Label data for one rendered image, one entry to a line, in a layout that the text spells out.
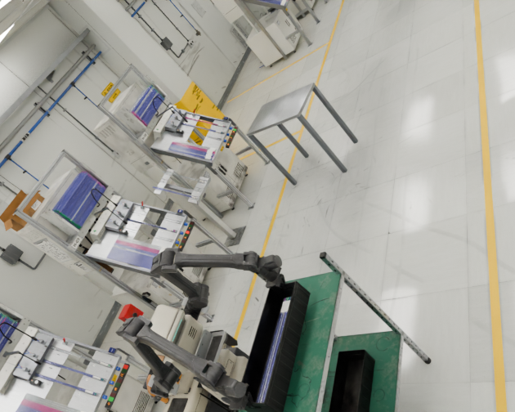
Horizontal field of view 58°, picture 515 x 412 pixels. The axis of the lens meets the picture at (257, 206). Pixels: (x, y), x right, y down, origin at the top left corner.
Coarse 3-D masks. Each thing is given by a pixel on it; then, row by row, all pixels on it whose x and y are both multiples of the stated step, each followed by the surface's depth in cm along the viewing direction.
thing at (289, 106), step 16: (288, 96) 455; (304, 96) 429; (320, 96) 443; (272, 112) 456; (288, 112) 431; (336, 112) 456; (256, 128) 456; (256, 144) 470; (320, 144) 434; (272, 160) 481; (336, 160) 444; (288, 176) 492
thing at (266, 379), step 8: (288, 304) 220; (280, 312) 220; (280, 320) 216; (280, 328) 213; (280, 336) 209; (272, 344) 209; (272, 352) 206; (272, 360) 203; (272, 368) 200; (264, 376) 200; (264, 384) 197; (264, 392) 194; (264, 400) 191
